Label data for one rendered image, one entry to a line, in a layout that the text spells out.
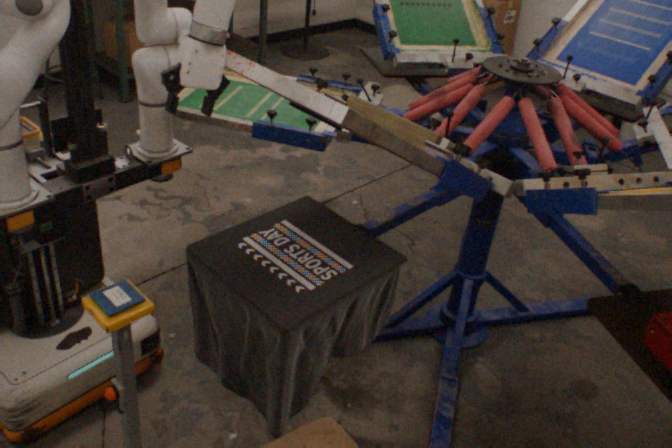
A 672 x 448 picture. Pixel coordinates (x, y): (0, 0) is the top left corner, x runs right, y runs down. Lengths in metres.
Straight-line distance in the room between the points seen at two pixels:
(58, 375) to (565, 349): 2.21
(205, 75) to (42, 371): 1.48
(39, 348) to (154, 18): 1.36
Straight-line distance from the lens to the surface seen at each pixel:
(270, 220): 1.97
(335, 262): 1.82
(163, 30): 1.80
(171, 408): 2.68
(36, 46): 1.58
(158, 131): 1.91
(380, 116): 1.92
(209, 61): 1.33
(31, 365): 2.55
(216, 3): 1.30
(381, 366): 2.87
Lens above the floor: 2.04
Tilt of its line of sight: 30 degrees down
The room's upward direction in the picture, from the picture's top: 6 degrees clockwise
